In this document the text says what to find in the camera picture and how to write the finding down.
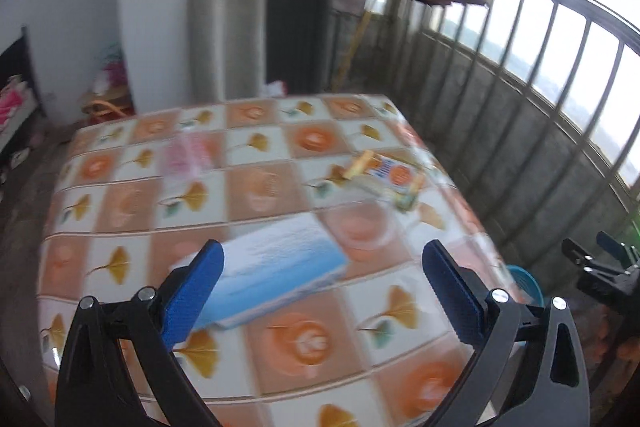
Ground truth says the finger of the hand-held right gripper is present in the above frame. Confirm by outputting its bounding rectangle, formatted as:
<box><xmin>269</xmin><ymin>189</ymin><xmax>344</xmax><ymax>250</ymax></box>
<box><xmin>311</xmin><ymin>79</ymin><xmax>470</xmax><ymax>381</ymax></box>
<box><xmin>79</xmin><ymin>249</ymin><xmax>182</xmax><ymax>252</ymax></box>
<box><xmin>561</xmin><ymin>237</ymin><xmax>603</xmax><ymax>279</ymax></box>
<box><xmin>596</xmin><ymin>231</ymin><xmax>640</xmax><ymax>267</ymax></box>

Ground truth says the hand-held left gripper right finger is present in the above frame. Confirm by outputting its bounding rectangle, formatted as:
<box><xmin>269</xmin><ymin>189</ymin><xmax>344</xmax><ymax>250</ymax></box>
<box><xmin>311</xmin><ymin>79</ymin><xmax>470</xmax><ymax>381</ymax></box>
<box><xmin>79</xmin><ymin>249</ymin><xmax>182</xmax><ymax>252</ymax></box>
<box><xmin>421</xmin><ymin>239</ymin><xmax>591</xmax><ymax>427</ymax></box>

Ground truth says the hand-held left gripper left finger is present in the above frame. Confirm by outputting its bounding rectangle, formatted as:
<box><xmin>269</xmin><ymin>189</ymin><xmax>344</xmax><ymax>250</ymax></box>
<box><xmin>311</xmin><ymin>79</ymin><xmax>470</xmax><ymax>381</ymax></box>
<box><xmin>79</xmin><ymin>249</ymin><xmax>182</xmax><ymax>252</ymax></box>
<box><xmin>54</xmin><ymin>239</ymin><xmax>225</xmax><ymax>427</ymax></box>

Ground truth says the blue plastic waste basket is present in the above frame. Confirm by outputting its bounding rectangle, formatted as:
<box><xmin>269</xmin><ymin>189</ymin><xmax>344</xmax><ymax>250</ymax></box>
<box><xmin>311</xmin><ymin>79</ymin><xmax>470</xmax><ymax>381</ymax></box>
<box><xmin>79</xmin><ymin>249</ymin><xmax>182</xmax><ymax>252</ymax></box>
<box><xmin>507</xmin><ymin>263</ymin><xmax>546</xmax><ymax>308</ymax></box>

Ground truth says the blue white tissue pack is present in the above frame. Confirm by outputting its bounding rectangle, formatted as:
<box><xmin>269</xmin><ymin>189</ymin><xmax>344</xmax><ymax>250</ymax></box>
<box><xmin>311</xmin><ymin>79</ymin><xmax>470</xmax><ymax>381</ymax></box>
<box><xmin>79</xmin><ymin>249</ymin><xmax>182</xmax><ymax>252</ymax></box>
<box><xmin>170</xmin><ymin>212</ymin><xmax>349</xmax><ymax>332</ymax></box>

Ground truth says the small green wrapper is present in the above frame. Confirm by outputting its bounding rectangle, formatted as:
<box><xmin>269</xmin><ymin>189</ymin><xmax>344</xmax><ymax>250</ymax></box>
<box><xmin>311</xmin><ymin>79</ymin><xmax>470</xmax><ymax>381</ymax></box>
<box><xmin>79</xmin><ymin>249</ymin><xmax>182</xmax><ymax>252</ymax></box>
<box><xmin>397</xmin><ymin>184</ymin><xmax>424</xmax><ymax>212</ymax></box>

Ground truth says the pink packet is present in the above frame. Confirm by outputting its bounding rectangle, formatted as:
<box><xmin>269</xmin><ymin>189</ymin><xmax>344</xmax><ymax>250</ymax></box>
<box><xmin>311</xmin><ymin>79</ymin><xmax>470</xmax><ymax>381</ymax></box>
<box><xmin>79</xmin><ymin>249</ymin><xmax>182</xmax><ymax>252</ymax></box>
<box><xmin>162</xmin><ymin>134</ymin><xmax>221</xmax><ymax>178</ymax></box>

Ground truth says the orange snack wrapper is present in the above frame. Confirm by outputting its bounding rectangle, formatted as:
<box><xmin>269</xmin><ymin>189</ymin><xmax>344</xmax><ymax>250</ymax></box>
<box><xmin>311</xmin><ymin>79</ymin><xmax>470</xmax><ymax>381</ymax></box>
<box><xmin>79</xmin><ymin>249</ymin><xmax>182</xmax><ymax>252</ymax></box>
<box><xmin>367</xmin><ymin>154</ymin><xmax>427</xmax><ymax>200</ymax></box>

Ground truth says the yellow snack wrapper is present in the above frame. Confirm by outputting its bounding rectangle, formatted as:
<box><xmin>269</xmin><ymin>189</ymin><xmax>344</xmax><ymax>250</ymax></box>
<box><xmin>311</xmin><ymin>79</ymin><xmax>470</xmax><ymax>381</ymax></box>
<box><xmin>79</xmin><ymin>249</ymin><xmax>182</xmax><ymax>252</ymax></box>
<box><xmin>342</xmin><ymin>150</ymin><xmax>383</xmax><ymax>180</ymax></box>

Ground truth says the table with patterned tablecloth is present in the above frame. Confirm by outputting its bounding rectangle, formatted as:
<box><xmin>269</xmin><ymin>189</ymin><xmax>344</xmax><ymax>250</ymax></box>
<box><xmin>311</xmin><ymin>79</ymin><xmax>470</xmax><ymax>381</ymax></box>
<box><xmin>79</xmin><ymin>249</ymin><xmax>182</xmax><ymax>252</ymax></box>
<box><xmin>37</xmin><ymin>93</ymin><xmax>511</xmax><ymax>427</ymax></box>

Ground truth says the wicker basket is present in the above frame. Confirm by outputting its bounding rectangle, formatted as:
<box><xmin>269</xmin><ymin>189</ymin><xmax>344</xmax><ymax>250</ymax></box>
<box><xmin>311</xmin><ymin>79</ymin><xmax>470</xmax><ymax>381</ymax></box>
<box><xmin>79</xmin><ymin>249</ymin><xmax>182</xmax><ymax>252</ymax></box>
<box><xmin>81</xmin><ymin>82</ymin><xmax>135</xmax><ymax>124</ymax></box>

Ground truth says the pink floral cloth bundle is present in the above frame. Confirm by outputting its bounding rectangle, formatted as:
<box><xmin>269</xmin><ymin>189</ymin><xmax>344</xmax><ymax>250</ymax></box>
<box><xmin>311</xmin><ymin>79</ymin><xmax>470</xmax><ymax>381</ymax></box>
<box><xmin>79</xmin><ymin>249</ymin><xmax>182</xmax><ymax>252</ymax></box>
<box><xmin>92</xmin><ymin>42</ymin><xmax>129</xmax><ymax>94</ymax></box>

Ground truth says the metal balcony railing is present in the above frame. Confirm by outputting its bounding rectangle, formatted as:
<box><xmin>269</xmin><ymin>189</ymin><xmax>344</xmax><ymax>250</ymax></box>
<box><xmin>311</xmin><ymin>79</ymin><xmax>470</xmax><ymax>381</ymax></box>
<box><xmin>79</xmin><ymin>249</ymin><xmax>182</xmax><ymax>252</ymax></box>
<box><xmin>330</xmin><ymin>0</ymin><xmax>640</xmax><ymax>268</ymax></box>

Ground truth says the yellow pole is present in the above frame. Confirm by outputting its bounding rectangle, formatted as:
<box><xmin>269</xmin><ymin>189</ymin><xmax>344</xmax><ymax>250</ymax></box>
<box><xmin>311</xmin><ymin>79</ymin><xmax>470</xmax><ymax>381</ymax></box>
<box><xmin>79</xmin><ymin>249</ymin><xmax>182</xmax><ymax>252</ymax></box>
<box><xmin>332</xmin><ymin>12</ymin><xmax>372</xmax><ymax>90</ymax></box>

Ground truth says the dark grey cabinet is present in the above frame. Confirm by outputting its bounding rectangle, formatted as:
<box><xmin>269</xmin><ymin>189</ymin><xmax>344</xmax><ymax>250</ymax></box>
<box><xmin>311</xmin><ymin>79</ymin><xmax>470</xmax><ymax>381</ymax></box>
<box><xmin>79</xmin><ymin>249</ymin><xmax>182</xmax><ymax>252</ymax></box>
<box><xmin>265</xmin><ymin>0</ymin><xmax>334</xmax><ymax>96</ymax></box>

